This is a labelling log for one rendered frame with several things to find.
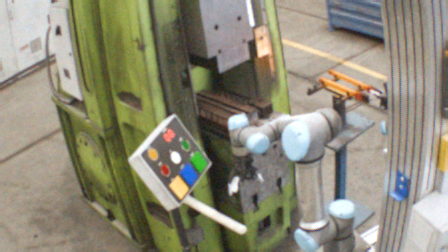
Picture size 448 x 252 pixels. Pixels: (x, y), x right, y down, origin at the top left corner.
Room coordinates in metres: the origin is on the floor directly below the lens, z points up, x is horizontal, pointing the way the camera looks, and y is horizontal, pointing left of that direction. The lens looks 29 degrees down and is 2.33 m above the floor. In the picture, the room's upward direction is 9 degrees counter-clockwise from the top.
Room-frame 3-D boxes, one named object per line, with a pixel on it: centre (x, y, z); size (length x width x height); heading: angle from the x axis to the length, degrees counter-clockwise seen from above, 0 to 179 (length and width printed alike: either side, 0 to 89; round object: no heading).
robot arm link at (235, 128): (1.93, -0.06, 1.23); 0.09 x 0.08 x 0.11; 27
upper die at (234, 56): (2.66, 0.03, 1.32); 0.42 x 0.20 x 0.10; 38
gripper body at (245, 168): (1.92, -0.06, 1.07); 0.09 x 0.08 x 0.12; 19
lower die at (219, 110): (2.66, 0.03, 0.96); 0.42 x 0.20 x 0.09; 38
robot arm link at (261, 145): (1.85, -0.12, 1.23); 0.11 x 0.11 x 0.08; 27
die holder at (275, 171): (2.70, -0.01, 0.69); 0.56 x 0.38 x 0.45; 38
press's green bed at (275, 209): (2.70, -0.01, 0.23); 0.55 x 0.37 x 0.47; 38
